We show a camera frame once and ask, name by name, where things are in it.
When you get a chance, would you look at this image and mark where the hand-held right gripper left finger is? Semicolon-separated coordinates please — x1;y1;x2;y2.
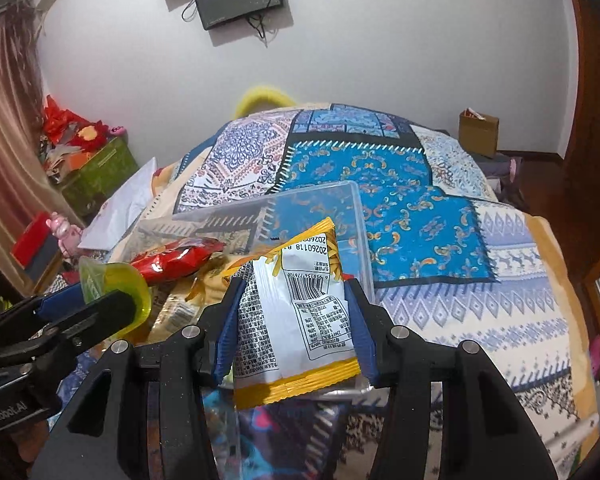
30;277;248;480

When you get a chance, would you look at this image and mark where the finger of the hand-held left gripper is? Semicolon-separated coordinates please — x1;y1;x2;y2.
0;280;88;343
0;290;140;376

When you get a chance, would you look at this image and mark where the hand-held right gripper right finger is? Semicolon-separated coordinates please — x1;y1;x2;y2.
342;280;573;480

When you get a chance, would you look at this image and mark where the green jelly cup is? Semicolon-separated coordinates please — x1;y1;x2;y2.
78;256;152;323

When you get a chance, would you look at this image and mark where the yellow white snack packet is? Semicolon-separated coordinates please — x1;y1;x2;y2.
227;216;363;411

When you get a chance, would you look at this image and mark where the large red snack packet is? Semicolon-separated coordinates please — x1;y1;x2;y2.
130;238;227;287

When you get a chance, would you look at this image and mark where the clear plastic container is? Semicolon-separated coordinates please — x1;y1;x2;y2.
125;180;378;401

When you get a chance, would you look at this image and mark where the beige pastry packet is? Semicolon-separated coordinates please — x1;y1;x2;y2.
150;297;201;343

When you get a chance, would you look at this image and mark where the orange cracker packet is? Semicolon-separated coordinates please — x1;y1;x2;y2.
192;255;253;307

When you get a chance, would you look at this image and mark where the red box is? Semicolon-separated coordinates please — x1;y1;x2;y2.
11;211;63;281

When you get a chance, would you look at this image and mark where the pink doll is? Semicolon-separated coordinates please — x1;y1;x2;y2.
47;211;84;257

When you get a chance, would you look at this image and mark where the blue patchwork blanket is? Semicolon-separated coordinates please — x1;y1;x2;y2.
55;102;600;480

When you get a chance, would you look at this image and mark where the green storage box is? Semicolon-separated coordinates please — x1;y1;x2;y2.
60;137;140;217

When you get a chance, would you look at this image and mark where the pile of red plush toys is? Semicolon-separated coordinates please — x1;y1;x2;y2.
40;95;129;181

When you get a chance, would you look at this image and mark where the brown striped curtain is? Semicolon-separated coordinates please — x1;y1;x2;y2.
0;5;83;266

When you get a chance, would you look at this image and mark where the pink slipper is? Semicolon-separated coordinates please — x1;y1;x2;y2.
500;157;524;182

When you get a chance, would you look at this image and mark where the small cardboard box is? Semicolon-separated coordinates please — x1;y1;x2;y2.
459;107;500;157

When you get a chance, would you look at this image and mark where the yellow foam hoop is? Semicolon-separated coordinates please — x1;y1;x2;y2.
236;86;301;117

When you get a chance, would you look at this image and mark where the brown wooden door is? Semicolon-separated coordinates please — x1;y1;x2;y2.
562;0;600;241

